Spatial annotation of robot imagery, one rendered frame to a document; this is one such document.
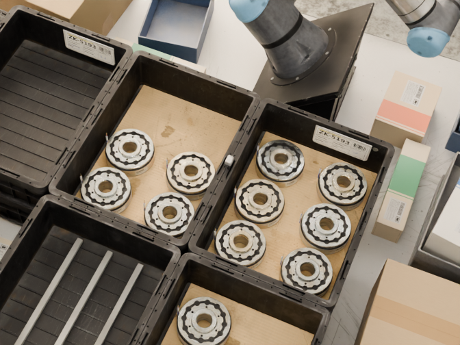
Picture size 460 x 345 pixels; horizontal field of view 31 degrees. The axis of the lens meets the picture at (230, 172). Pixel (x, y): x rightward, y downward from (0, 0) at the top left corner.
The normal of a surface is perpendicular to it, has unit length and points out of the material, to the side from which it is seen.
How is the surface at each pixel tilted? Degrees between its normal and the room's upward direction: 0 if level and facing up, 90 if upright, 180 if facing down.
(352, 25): 43
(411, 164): 0
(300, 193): 0
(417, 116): 0
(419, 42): 97
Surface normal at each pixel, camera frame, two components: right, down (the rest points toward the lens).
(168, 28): 0.06, -0.52
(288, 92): -0.59, -0.61
